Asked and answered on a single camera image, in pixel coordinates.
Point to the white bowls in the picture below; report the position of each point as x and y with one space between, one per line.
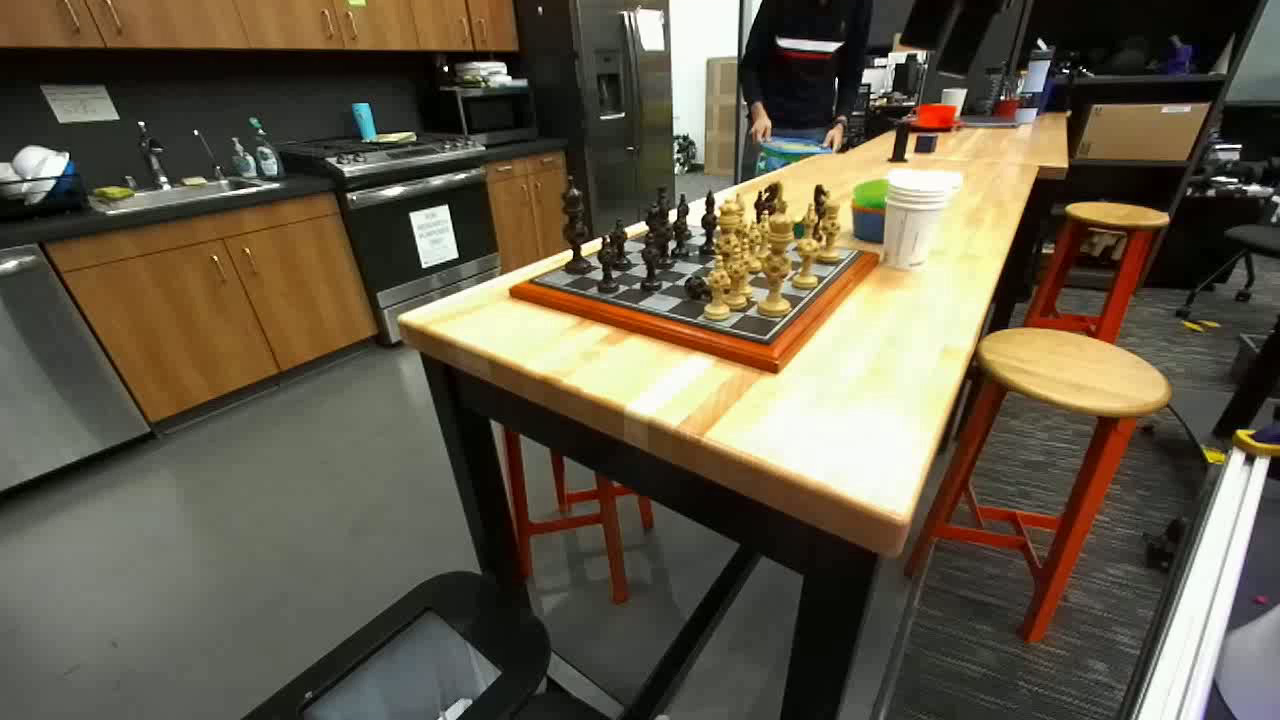
481 72

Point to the red container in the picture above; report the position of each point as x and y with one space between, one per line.
938 118

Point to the purple bottle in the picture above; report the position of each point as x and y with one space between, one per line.
1178 56

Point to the white plastic bottle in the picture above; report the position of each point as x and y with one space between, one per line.
1037 78

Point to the dish rack with white dishes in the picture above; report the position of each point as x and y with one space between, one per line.
39 164

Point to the wooden stool orange legs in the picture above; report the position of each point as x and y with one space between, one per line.
1116 213
1072 368
616 547

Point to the stainless steel dishwasher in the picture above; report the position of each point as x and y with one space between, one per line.
63 383

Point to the orange framed chess board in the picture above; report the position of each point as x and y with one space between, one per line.
640 328

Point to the brown wooden panel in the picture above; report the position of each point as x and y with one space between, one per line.
1143 134

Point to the person in dark sweater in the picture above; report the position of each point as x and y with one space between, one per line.
802 65

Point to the teal cup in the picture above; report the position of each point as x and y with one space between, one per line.
364 122

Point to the steel kitchen sink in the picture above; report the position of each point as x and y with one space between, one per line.
173 199

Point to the black wooden chess piece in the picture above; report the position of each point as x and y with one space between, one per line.
769 203
681 231
649 266
613 260
817 203
708 227
578 234
663 227
699 286

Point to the black stand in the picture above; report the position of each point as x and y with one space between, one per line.
901 144

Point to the black trash bin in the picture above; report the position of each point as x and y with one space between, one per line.
525 645

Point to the white paper cup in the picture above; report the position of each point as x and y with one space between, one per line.
919 223

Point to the yellow wooden chess piece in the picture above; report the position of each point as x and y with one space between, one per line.
779 289
806 266
722 293
828 238
743 272
729 227

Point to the wooden wall cabinets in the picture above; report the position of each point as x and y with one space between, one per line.
266 21

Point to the stainless steel refrigerator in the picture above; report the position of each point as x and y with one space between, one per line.
575 134

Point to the cardboard boxes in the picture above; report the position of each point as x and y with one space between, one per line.
722 122

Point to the white metal frame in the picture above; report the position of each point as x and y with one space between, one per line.
1206 601

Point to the wide wooden base cabinet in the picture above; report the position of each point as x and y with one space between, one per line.
203 314

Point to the white oven notice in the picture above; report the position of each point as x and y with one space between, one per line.
433 238

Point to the stainless steel oven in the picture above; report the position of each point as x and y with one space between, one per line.
382 243

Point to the metal sink faucet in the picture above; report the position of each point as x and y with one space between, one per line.
163 176

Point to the yellow clamp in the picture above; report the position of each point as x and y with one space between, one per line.
1255 442

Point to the small black box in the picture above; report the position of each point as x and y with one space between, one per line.
924 143

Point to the clear soap bottle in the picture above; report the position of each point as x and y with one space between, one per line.
266 163
243 163

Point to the narrow wooden base cabinet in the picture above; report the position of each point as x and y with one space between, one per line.
525 213

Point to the black table frame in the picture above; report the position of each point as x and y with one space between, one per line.
835 625

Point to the black office chair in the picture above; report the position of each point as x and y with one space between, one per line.
1255 243

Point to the white refrigerator notice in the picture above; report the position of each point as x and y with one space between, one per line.
649 30

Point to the yellow wooden chess pawn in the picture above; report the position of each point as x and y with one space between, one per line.
767 243

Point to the small white cup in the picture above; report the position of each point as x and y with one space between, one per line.
952 101

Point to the black microwave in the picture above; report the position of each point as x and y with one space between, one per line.
487 113

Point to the white wall sign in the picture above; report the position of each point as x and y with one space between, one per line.
83 107

